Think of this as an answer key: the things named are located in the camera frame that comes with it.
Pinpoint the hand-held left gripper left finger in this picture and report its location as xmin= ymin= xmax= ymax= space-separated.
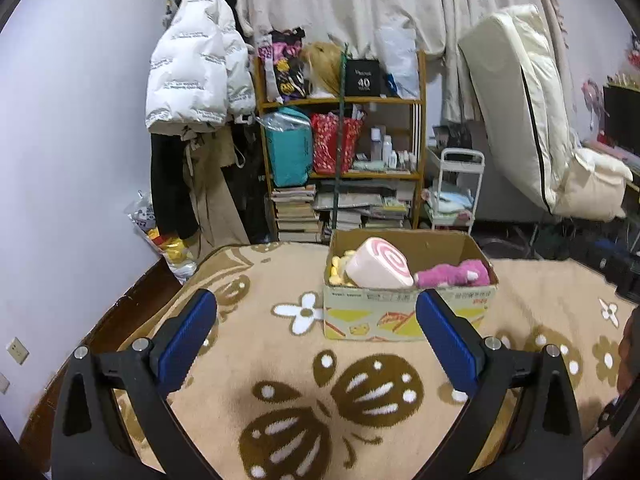
xmin=50 ymin=287 xmax=218 ymax=480

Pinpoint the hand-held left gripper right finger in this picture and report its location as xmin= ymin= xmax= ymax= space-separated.
xmin=415 ymin=287 xmax=586 ymax=480

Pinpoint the pink fluffy plush toy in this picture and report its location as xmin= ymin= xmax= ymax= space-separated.
xmin=414 ymin=259 xmax=491 ymax=289

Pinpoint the printed cardboard box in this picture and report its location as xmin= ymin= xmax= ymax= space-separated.
xmin=322 ymin=229 xmax=500 ymax=343

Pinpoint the pink swirl cake roll plush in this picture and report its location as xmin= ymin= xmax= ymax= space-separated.
xmin=345 ymin=237 xmax=415 ymax=288

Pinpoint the yellow dog plush toy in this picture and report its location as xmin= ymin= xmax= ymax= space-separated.
xmin=326 ymin=255 xmax=358 ymax=287

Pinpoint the person's right forearm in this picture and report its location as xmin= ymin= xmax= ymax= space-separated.
xmin=616 ymin=310 xmax=640 ymax=393

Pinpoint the beige butterfly printed blanket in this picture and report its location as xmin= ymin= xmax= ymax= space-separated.
xmin=112 ymin=241 xmax=640 ymax=480

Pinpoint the plastic bag of snacks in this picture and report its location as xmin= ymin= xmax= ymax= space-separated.
xmin=127 ymin=190 xmax=198 ymax=281

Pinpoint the beige coat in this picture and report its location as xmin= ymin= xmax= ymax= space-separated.
xmin=181 ymin=130 xmax=251 ymax=261

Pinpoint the black coat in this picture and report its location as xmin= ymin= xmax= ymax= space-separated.
xmin=150 ymin=132 xmax=198 ymax=241

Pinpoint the pile of magazines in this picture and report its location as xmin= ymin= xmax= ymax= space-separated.
xmin=312 ymin=182 xmax=416 ymax=231

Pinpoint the stack of books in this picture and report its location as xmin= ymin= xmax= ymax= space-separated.
xmin=271 ymin=185 xmax=321 ymax=242

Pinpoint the white trolley cart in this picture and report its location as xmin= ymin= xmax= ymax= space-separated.
xmin=422 ymin=147 xmax=486 ymax=233

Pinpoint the row of white bottles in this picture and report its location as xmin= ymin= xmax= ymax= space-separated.
xmin=350 ymin=127 xmax=418 ymax=171

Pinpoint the teal bag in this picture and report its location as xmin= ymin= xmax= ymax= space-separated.
xmin=262 ymin=106 xmax=313 ymax=188

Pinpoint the red patterned bag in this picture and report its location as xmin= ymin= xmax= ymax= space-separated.
xmin=310 ymin=112 xmax=363 ymax=175

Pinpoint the green pole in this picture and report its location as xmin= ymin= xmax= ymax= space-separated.
xmin=336 ymin=44 xmax=350 ymax=196

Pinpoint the cream padded folding mattress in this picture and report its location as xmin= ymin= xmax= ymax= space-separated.
xmin=457 ymin=4 xmax=633 ymax=221

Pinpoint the wooden shelf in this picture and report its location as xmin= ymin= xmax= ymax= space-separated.
xmin=252 ymin=50 xmax=428 ymax=241

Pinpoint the black printed box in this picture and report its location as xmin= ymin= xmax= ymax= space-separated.
xmin=345 ymin=58 xmax=383 ymax=97

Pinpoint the white puffer jacket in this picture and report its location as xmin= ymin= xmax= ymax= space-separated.
xmin=145 ymin=0 xmax=257 ymax=137

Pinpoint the pink and black printed bag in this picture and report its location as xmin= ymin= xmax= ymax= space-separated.
xmin=257 ymin=30 xmax=308 ymax=103

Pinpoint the white plastic bag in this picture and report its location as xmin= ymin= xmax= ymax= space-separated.
xmin=375 ymin=25 xmax=421 ymax=100

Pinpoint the dark monitor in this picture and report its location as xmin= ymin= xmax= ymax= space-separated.
xmin=602 ymin=82 xmax=640 ymax=156

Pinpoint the blonde wig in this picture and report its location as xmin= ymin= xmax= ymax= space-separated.
xmin=299 ymin=42 xmax=346 ymax=98

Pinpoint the white curtain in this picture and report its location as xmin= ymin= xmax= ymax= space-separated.
xmin=235 ymin=0 xmax=571 ymax=126

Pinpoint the white wall socket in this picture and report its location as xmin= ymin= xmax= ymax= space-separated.
xmin=6 ymin=337 xmax=30 ymax=366

